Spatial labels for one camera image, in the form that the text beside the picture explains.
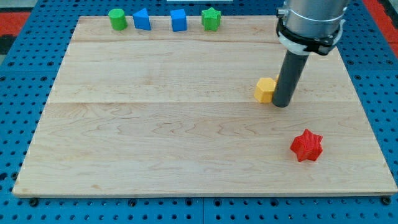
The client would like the red star block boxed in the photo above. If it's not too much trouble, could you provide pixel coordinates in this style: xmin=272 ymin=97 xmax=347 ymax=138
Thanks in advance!
xmin=290 ymin=129 xmax=323 ymax=162

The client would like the green star block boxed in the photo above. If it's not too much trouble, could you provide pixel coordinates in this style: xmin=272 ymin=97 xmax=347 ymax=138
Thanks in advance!
xmin=201 ymin=7 xmax=221 ymax=31

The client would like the green cylinder block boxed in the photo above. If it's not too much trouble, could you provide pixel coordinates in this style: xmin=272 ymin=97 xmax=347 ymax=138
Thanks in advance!
xmin=108 ymin=8 xmax=127 ymax=30

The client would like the blue triangle block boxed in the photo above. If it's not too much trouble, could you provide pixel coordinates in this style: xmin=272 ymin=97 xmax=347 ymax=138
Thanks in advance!
xmin=132 ymin=8 xmax=151 ymax=30

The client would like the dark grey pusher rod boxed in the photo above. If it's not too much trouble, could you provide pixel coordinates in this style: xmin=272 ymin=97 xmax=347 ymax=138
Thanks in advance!
xmin=272 ymin=51 xmax=308 ymax=108

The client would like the wooden board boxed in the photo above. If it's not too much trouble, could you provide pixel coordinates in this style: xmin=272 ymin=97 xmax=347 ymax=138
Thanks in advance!
xmin=12 ymin=16 xmax=397 ymax=198

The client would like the blue cube block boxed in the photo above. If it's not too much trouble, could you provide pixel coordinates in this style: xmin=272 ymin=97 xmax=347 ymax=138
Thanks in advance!
xmin=170 ymin=9 xmax=187 ymax=32

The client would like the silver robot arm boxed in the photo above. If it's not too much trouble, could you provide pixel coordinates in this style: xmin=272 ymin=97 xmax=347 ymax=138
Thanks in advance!
xmin=276 ymin=0 xmax=349 ymax=56

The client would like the yellow hexagon block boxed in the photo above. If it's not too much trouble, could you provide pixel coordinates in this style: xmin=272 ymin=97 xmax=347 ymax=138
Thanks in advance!
xmin=254 ymin=78 xmax=276 ymax=103

